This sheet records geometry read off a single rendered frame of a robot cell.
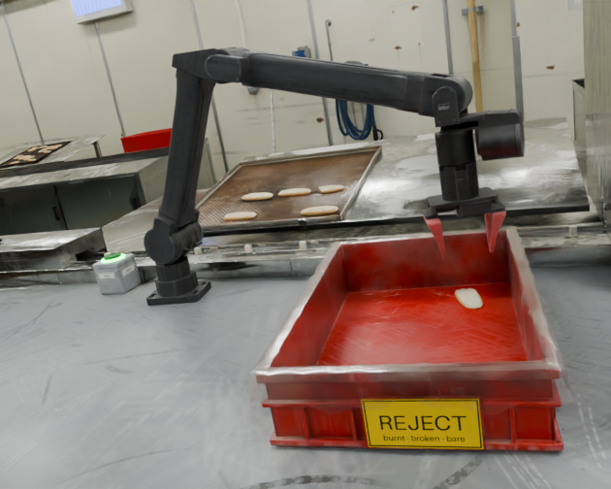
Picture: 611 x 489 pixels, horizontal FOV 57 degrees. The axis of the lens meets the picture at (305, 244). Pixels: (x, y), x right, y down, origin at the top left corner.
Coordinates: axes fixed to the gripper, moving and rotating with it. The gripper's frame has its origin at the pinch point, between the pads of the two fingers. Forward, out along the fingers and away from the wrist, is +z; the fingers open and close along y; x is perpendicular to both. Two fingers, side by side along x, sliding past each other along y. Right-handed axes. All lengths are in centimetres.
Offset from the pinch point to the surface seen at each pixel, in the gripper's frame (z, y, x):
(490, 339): 9.0, 0.3, 13.9
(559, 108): 22, -129, -342
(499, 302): 9.0, -4.0, 1.9
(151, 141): -7, 189, -375
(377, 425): 5.3, 16.9, 36.5
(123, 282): 5, 73, -28
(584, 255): 7.6, -21.5, -9.4
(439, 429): 5.9, 10.6, 37.6
